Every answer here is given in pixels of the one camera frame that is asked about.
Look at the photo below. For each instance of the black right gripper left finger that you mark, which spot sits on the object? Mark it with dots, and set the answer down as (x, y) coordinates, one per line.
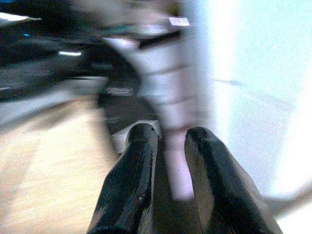
(131, 175)

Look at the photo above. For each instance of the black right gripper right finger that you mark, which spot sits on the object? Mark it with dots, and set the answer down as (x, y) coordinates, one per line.
(219, 175)

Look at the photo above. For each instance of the white label sticker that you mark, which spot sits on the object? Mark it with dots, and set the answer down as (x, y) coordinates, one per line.
(179, 21)

